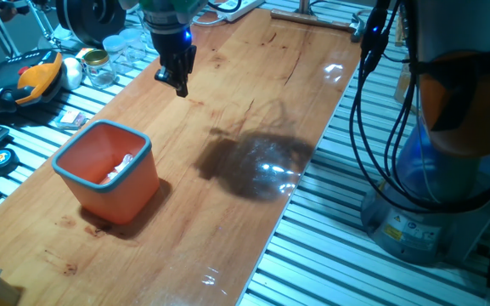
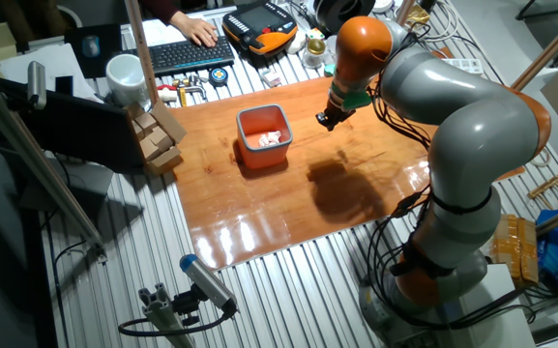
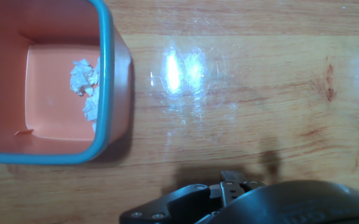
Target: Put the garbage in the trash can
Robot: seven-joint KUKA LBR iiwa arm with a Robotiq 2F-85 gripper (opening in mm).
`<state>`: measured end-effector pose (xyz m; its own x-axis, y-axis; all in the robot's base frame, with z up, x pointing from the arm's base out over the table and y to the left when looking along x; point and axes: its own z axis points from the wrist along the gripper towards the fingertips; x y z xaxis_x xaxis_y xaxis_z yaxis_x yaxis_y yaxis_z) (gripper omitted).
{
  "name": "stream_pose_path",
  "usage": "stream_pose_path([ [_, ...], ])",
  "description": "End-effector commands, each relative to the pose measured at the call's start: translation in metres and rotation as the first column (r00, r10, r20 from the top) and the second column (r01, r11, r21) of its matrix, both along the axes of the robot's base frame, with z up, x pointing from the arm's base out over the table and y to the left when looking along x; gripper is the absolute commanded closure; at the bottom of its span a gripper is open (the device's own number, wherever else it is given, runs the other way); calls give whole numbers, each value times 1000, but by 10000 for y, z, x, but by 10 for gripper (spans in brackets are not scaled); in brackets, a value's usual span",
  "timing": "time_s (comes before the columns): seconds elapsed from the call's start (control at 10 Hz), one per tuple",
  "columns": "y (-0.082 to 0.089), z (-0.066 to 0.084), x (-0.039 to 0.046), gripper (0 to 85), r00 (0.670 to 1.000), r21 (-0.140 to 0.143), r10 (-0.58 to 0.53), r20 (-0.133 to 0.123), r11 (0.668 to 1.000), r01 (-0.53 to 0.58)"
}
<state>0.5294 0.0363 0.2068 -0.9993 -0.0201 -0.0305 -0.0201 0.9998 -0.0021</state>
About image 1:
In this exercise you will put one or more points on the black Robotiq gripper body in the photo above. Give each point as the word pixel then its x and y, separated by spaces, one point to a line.
pixel 174 49

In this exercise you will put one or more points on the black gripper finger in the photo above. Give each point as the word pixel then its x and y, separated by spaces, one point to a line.
pixel 183 83
pixel 166 77

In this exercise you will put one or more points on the white tissue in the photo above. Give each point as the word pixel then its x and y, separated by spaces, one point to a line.
pixel 125 161

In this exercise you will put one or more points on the grey and orange KUKA arm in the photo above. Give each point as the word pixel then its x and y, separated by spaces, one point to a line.
pixel 440 25

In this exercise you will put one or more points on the orange trash can blue rim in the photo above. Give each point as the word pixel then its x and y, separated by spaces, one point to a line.
pixel 117 204

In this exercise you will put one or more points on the person's bare hand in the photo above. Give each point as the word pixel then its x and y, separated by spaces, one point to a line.
pixel 7 12

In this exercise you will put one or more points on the clear drinking glass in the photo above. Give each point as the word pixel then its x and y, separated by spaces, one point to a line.
pixel 144 40

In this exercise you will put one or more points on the clear plastic jar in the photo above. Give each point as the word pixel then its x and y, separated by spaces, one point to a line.
pixel 134 47

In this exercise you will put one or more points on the clear jar white lid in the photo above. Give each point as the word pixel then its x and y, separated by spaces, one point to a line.
pixel 114 44

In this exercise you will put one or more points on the glass jar gold lid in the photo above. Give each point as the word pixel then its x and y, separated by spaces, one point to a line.
pixel 100 72

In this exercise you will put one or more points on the white power strip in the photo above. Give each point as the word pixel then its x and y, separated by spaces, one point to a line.
pixel 244 7

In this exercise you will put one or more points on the small colourful box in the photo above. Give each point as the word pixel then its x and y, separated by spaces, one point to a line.
pixel 84 53

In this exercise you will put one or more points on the black filament spool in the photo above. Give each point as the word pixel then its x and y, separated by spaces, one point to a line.
pixel 91 21

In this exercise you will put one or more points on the white egg-shaped object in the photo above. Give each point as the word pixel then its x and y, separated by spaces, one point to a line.
pixel 72 74

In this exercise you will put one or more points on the small clear wrapped packet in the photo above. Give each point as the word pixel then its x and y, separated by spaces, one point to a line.
pixel 71 119

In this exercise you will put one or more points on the black orange teach pendant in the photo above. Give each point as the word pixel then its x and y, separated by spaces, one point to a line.
pixel 36 78

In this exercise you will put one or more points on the orange wooden board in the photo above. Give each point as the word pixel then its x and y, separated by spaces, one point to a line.
pixel 227 234

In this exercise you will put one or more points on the black round tape measure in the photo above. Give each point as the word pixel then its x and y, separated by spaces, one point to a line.
pixel 0 159

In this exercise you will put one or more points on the upright metal post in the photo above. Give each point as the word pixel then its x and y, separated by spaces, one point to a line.
pixel 305 6

